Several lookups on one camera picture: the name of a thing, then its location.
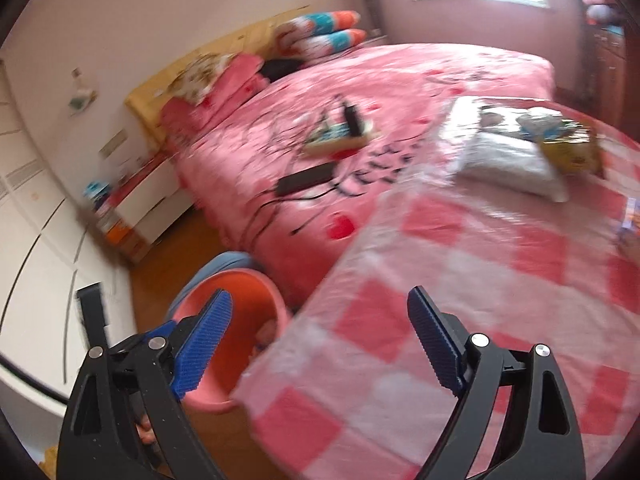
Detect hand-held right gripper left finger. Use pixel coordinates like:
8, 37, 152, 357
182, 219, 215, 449
56, 287, 234, 480

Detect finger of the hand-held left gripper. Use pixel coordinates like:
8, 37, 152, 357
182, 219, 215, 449
146, 318, 178, 341

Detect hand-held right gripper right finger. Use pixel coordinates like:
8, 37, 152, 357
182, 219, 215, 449
406, 285, 587, 480

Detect orange pink plastic bucket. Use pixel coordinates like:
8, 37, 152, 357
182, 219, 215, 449
172, 268, 294, 414

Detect white plastic bag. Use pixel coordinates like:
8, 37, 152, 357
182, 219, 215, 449
447, 127, 571, 203

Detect purple cartoon drink carton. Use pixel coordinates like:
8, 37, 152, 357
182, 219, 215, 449
619, 197, 640, 243

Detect yellow green snack bag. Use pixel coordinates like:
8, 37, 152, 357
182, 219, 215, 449
517, 112, 604, 176

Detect red white checked tablecloth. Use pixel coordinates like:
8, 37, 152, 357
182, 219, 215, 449
235, 97, 640, 480

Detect white wardrobe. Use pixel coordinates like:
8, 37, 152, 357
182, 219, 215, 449
0, 60, 137, 413

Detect blue plastic basin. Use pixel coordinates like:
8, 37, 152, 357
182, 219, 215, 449
172, 251, 261, 307

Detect blue item on nightstand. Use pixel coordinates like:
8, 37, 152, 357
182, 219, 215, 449
82, 180, 111, 208

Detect white red nightstand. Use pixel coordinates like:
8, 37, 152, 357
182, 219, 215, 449
82, 152, 197, 264

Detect black phone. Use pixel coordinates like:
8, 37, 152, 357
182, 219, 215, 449
276, 161, 337, 196

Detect white power strip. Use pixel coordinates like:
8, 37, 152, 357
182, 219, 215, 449
302, 120, 383, 157

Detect wooden headboard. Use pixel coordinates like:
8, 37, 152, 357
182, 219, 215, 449
125, 7, 301, 147

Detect black charger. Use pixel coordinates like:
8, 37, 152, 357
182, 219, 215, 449
340, 101, 365, 137

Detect floral pillow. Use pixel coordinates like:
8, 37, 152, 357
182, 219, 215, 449
172, 52, 237, 107

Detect pink floral pillows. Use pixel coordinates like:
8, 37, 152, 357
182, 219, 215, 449
160, 55, 267, 137

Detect pink bed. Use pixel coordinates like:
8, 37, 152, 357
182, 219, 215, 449
160, 42, 557, 306

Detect dark cloth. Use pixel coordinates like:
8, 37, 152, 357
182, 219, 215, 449
260, 57, 307, 84

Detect brown wooden cabinet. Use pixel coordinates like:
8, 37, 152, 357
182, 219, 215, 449
582, 0, 640, 132

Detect folded quilts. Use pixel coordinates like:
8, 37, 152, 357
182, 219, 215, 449
581, 0, 622, 25

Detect black cable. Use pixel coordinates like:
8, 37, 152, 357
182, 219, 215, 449
250, 95, 362, 237

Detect wall switch plate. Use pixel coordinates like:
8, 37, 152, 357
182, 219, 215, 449
100, 130, 129, 157

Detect wall ornament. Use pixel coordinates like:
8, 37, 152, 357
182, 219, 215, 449
67, 67, 99, 119

